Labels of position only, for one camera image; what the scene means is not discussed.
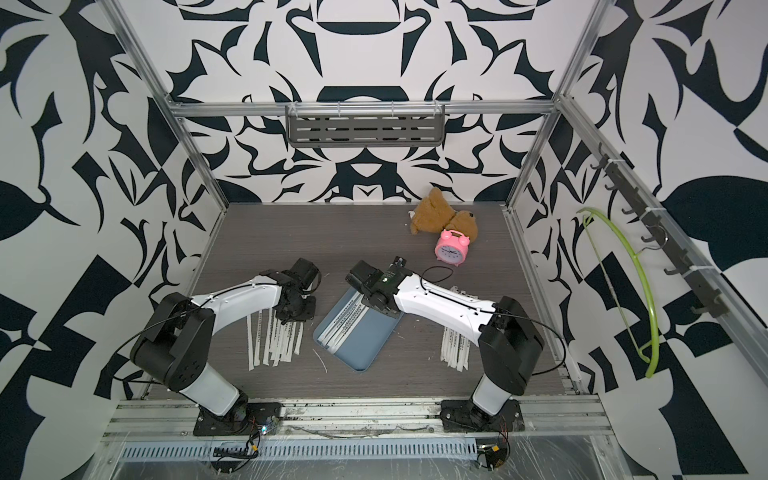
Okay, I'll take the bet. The white straw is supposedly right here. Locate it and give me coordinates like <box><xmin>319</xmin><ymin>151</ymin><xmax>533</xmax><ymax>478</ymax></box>
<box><xmin>323</xmin><ymin>302</ymin><xmax>376</xmax><ymax>352</ymax></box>
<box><xmin>316</xmin><ymin>296</ymin><xmax>367</xmax><ymax>348</ymax></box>

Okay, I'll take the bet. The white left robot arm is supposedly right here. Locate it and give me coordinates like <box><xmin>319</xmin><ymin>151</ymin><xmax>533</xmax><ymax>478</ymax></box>
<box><xmin>130</xmin><ymin>258</ymin><xmax>320</xmax><ymax>423</ymax></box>

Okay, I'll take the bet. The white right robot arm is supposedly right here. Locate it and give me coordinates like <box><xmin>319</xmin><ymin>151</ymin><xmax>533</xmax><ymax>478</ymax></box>
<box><xmin>346</xmin><ymin>257</ymin><xmax>545</xmax><ymax>429</ymax></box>

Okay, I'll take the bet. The blue storage tray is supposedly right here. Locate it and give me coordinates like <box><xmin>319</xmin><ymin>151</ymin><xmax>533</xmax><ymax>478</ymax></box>
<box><xmin>313</xmin><ymin>288</ymin><xmax>403</xmax><ymax>372</ymax></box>

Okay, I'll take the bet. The left pile wrapped straw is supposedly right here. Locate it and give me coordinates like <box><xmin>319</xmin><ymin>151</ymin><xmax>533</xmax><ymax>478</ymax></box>
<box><xmin>245</xmin><ymin>310</ymin><xmax>304</xmax><ymax>371</ymax></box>

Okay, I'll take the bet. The pile wrapped straw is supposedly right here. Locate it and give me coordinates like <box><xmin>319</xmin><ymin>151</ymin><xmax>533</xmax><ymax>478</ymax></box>
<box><xmin>440</xmin><ymin>327</ymin><xmax>472</xmax><ymax>372</ymax></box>
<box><xmin>245</xmin><ymin>310</ymin><xmax>304</xmax><ymax>371</ymax></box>

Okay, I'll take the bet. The small white paper scrap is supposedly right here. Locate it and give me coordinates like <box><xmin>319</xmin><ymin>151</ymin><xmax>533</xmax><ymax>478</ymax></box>
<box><xmin>312</xmin><ymin>349</ymin><xmax>328</xmax><ymax>374</ymax></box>

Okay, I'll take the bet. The pink alarm clock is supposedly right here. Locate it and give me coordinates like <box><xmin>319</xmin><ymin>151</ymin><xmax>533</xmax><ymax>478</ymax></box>
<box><xmin>434</xmin><ymin>230</ymin><xmax>471</xmax><ymax>266</ymax></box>

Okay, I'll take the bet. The brown teddy bear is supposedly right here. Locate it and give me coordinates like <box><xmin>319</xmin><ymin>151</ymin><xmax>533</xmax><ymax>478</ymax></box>
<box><xmin>409</xmin><ymin>187</ymin><xmax>479</xmax><ymax>242</ymax></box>

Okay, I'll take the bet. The right pile wrapped straw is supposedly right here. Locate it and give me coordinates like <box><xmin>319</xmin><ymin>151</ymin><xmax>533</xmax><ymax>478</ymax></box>
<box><xmin>440</xmin><ymin>327</ymin><xmax>472</xmax><ymax>372</ymax></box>

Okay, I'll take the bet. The green clothes hanger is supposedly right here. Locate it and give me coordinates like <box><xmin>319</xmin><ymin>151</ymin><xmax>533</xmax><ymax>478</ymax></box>
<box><xmin>577</xmin><ymin>207</ymin><xmax>661</xmax><ymax>379</ymax></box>

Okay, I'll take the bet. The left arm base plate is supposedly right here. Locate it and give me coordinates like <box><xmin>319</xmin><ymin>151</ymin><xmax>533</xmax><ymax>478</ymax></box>
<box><xmin>193</xmin><ymin>402</ymin><xmax>283</xmax><ymax>437</ymax></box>

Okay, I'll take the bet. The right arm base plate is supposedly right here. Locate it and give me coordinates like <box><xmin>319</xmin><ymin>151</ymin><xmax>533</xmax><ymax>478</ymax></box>
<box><xmin>439</xmin><ymin>399</ymin><xmax>525</xmax><ymax>433</ymax></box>

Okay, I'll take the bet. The white cable duct strip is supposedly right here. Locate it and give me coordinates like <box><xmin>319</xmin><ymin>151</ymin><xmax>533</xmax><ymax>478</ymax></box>
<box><xmin>120</xmin><ymin>438</ymin><xmax>478</xmax><ymax>463</ymax></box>

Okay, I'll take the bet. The grey wall shelf rack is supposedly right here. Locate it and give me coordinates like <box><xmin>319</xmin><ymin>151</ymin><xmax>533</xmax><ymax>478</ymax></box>
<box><xmin>285</xmin><ymin>102</ymin><xmax>446</xmax><ymax>148</ymax></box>

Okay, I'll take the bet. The black wall hook rail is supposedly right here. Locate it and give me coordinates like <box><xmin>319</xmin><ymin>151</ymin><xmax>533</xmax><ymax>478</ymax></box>
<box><xmin>593</xmin><ymin>143</ymin><xmax>730</xmax><ymax>318</ymax></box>

